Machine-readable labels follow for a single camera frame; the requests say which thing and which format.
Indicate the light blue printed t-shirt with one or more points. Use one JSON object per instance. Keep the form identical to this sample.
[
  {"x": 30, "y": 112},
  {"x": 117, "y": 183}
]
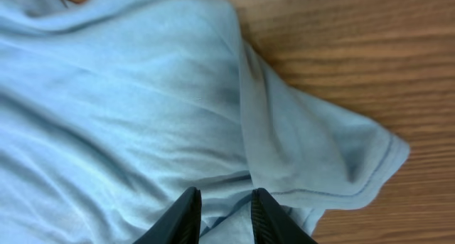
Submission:
[{"x": 111, "y": 109}]

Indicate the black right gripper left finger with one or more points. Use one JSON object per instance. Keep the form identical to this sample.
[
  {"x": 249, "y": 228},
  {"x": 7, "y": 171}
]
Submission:
[{"x": 180, "y": 224}]

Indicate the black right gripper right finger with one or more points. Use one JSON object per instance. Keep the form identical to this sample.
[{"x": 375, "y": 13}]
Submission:
[{"x": 271, "y": 224}]

